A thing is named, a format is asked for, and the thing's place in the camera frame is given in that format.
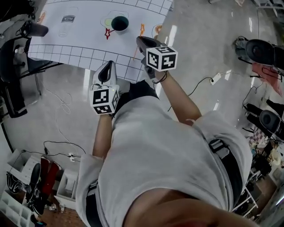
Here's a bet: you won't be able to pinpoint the person's left black harness strap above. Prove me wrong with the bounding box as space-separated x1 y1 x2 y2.
85 181 104 227

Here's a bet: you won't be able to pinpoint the grey cup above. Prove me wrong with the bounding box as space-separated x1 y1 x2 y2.
110 15 130 32

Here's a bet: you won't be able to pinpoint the person's black trousers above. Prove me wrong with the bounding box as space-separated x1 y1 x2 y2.
118 79 161 110

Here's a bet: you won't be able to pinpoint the black power cable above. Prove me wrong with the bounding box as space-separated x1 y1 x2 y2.
8 140 87 160
167 76 214 112

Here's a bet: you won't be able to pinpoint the black right wrist band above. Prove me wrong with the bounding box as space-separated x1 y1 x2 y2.
151 71 169 85

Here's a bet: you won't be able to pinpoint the white floor cable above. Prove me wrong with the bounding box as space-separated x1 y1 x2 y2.
43 85 74 156

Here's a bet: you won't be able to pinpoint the white grid tablecloth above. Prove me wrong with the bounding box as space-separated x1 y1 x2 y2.
27 0 174 85

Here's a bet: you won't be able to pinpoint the black equipment bundle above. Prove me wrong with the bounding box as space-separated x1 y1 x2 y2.
24 162 49 216

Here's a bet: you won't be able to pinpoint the black folding chair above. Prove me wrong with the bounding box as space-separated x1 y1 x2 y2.
0 36 65 96

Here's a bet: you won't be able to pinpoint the orange star-topped cocktail stick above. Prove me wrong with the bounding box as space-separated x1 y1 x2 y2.
133 23 146 61

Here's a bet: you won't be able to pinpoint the person's right black harness strap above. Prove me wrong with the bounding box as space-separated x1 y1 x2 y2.
208 138 244 211

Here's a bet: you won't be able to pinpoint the white compartment shelf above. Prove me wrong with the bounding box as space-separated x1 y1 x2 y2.
0 190 34 227

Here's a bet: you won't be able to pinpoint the white open box unit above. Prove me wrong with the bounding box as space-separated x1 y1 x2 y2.
54 170 80 208

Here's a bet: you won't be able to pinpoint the red cloth bag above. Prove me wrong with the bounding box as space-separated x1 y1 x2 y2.
40 157 60 196

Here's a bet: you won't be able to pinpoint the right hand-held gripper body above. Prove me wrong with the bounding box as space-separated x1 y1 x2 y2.
141 44 179 80

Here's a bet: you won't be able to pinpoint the person's right forearm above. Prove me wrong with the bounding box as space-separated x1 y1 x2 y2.
154 72 203 126

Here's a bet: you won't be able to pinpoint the person's left forearm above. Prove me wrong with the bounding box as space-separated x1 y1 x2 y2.
91 113 115 159

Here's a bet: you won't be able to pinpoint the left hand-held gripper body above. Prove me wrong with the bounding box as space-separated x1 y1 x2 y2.
88 82 121 116

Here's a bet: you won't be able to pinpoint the pink cloth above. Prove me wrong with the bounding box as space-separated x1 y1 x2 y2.
251 62 284 98

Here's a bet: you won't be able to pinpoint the person's grey shirt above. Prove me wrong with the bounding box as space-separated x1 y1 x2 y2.
75 93 254 227

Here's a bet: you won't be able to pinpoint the black tumbler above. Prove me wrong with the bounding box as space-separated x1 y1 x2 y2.
21 20 49 38

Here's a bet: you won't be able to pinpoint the person's chin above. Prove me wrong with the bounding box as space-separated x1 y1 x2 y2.
127 188 260 227

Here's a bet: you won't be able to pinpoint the person's black harness strap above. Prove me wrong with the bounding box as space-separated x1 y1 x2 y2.
208 138 244 211
85 181 104 227

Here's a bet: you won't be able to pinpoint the red star cutout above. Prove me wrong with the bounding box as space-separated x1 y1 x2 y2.
104 28 116 41

